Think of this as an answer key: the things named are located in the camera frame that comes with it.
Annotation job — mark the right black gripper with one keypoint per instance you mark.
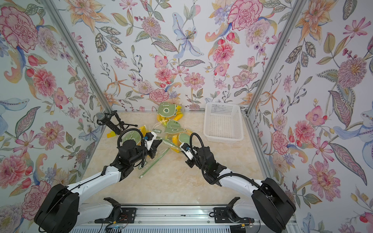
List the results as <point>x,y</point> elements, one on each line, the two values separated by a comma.
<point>191,163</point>

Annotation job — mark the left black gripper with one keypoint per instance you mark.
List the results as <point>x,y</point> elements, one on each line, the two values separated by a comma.
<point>151,149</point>

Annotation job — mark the zip-top bag bananas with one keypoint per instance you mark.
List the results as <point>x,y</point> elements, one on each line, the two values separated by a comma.
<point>169,111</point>
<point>172,134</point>
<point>149,162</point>

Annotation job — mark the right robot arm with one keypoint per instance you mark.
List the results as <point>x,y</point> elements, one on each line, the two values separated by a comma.
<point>270,205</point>

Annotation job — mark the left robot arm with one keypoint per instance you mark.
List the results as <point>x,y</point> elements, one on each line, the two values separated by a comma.
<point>65,208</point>

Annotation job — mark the loose yellow banana by stand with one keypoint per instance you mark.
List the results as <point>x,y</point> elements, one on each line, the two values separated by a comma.
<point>111,134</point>

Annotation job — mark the white plastic basket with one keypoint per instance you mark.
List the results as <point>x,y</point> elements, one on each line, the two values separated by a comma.
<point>223,123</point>

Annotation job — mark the black microphone tripod stand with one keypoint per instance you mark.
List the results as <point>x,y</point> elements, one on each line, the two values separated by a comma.
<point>113,122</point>

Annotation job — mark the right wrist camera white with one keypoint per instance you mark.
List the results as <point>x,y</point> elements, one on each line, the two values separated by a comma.
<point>186,150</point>

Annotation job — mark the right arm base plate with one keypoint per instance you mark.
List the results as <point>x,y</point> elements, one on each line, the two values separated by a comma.
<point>227,215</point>

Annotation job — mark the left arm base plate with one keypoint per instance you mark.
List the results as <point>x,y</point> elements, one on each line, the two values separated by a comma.
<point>118,214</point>

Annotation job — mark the aluminium front rail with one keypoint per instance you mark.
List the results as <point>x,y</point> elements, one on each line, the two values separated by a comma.
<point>165,219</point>

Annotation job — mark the left corner aluminium post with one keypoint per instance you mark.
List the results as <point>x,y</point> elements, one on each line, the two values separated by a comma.
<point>68,38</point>

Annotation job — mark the corner aluminium post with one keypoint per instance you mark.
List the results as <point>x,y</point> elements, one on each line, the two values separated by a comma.
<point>273,59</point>
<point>68,38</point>

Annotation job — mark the right corner aluminium post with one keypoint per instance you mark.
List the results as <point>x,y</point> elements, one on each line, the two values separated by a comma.
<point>273,59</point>

